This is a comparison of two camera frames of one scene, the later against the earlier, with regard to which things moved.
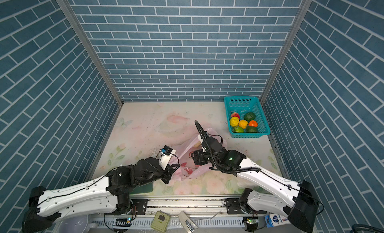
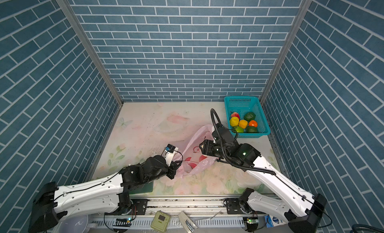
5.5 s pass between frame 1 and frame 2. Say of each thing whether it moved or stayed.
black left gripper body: stayed
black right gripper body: moved
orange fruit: stayed
